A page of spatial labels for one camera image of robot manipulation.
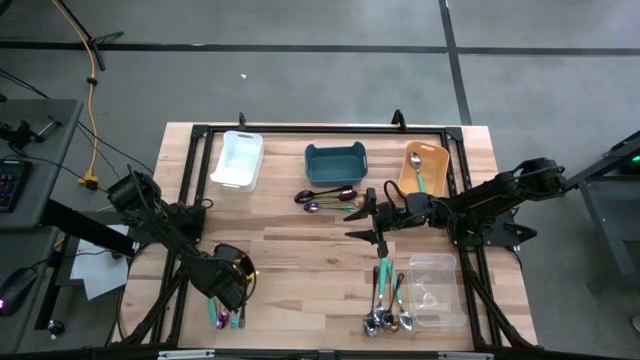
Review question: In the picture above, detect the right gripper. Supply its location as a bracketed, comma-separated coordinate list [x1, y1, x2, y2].
[343, 187, 410, 259]

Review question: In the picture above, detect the white plastic bin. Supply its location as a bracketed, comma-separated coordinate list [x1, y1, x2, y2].
[209, 130, 265, 194]

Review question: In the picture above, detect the black computer mouse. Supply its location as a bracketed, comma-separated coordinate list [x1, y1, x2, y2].
[0, 267, 39, 317]

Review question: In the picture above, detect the black clamp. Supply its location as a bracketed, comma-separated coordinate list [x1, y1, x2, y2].
[0, 115, 65, 151]

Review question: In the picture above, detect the grey side table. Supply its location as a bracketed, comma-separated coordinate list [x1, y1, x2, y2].
[0, 98, 85, 231]

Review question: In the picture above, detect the black bar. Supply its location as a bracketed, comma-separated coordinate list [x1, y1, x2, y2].
[39, 199, 139, 257]

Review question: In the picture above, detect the black looped cable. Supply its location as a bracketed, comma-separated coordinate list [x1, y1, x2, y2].
[382, 178, 410, 205]
[212, 242, 260, 301]

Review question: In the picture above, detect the black metal table frame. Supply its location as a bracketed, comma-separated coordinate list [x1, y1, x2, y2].
[112, 122, 539, 351]

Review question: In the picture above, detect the white paper sheet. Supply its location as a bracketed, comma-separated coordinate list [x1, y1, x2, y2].
[69, 223, 132, 301]

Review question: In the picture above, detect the grey desk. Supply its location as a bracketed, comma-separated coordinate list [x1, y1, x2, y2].
[0, 227, 61, 354]

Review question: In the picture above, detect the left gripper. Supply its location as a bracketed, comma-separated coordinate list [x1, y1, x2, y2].
[189, 249, 254, 314]

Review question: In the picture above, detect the orange plastic bin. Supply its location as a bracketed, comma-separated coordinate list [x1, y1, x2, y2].
[398, 141, 451, 199]

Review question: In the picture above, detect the clear plastic bin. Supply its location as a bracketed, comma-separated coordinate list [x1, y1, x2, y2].
[408, 252, 468, 329]

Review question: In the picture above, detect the grey metal cart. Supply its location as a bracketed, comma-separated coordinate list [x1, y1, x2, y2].
[549, 129, 640, 291]

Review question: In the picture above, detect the black keyboard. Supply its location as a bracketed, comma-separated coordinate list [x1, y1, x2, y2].
[0, 159, 27, 214]

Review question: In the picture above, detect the black tripod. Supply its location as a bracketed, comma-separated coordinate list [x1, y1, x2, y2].
[52, 0, 125, 72]

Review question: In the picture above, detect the black floor cable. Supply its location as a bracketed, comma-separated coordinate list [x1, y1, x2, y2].
[0, 68, 51, 100]
[74, 121, 156, 176]

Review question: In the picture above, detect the dark teal plastic bin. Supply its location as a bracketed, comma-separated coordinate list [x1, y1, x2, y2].
[303, 141, 369, 188]

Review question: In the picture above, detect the silver metal bracket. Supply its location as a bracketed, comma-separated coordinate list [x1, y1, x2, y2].
[438, 351, 495, 360]
[157, 349, 216, 360]

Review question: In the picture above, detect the yellow cable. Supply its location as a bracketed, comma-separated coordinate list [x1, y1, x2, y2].
[49, 0, 100, 191]

